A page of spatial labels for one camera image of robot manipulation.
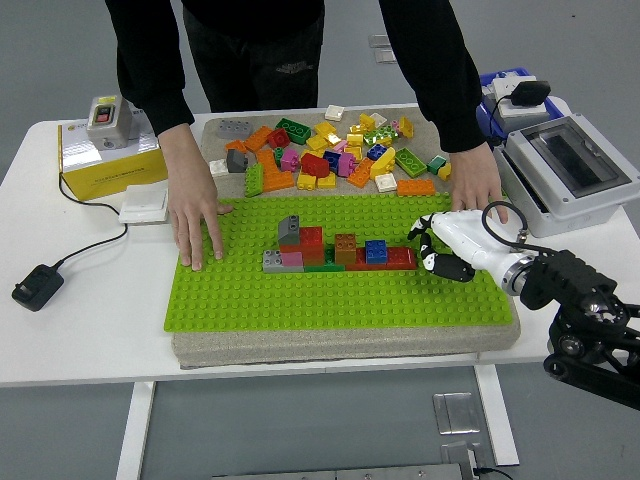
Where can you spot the person's right hand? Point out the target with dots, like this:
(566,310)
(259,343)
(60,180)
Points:
(192,200)

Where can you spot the person's left hand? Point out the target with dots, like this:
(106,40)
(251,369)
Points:
(475,180)

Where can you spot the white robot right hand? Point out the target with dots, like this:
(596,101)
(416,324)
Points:
(470,237)

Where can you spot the red toy brick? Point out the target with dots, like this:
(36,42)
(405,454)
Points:
(311,237)
(278,138)
(402,257)
(314,165)

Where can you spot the green studded baseplate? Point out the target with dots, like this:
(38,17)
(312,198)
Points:
(250,300)

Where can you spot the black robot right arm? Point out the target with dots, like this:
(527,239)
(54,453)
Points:
(565,280)

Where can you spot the person's left forearm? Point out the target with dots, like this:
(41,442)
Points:
(455,110)

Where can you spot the person's right forearm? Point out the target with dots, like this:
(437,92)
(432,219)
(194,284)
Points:
(165,110)

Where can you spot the yellow toy brick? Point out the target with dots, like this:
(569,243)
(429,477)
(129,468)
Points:
(325,129)
(306,181)
(316,142)
(355,135)
(444,172)
(354,151)
(367,121)
(326,180)
(406,127)

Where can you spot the small green brick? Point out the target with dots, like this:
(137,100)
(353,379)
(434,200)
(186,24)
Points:
(277,153)
(436,164)

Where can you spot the white square tile brick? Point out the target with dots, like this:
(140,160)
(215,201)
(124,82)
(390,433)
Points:
(219,167)
(379,119)
(334,112)
(385,182)

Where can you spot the dark grey sloped brick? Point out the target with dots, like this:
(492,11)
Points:
(236,161)

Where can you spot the orange long brick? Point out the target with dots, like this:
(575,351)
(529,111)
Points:
(415,187)

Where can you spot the lime green long brick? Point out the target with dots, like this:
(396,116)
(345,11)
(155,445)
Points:
(253,179)
(411,162)
(378,134)

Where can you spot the small orange brick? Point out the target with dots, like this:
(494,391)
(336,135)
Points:
(235,146)

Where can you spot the light grey long brick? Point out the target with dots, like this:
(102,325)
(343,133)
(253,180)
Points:
(232,129)
(272,261)

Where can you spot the large orange brick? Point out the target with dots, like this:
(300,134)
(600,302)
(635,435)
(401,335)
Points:
(274,175)

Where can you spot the orange toy brick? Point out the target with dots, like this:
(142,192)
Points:
(257,138)
(361,173)

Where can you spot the yellow sloped brick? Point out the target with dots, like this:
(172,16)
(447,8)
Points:
(382,163)

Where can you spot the blue toy brick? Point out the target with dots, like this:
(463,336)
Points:
(331,160)
(376,251)
(376,151)

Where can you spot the small pink brick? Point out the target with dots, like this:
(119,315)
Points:
(340,146)
(395,125)

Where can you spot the pink toy brick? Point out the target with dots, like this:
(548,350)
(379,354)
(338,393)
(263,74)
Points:
(292,258)
(289,159)

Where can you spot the red long brick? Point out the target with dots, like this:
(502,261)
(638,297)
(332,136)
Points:
(361,263)

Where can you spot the dark green long brick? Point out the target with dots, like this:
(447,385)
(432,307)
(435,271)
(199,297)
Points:
(325,267)
(293,131)

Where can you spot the brown toy brick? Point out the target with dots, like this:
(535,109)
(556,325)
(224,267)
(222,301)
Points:
(345,248)

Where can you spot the magenta toy brick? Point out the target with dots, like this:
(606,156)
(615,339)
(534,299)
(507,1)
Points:
(346,164)

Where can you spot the red-orange long brick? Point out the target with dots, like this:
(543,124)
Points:
(312,254)

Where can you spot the yellow cardboard box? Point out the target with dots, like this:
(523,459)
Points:
(110,175)

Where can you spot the grey distribution box clear lid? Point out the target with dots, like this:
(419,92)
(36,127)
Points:
(565,195)

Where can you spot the white power socket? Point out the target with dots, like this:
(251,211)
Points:
(500,89)

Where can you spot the black charger plug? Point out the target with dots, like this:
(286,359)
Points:
(530,93)

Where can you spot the blue plastic bin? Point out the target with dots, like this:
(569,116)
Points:
(555,107)

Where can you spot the metal floor plate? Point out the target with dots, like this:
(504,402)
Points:
(456,412)
(460,454)
(378,41)
(386,55)

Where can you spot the person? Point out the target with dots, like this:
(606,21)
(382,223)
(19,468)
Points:
(250,50)

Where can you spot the black power adapter plug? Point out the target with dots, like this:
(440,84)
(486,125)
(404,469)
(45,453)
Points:
(37,287)

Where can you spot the grey-brown foam mat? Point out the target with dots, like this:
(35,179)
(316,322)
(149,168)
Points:
(325,345)

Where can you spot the white table leg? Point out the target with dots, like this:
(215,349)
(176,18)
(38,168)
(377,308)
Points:
(497,420)
(135,430)

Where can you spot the white wall switch panel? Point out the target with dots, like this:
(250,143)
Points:
(144,205)

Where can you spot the grey push-button switch box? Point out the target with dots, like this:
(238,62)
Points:
(107,127)

